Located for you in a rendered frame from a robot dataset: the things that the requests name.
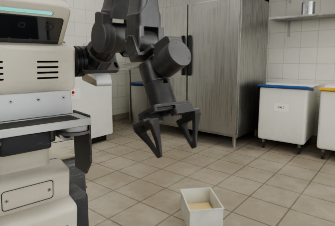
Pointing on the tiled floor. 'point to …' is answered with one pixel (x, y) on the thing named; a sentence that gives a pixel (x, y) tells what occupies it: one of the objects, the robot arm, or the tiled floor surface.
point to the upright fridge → (219, 48)
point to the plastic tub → (201, 207)
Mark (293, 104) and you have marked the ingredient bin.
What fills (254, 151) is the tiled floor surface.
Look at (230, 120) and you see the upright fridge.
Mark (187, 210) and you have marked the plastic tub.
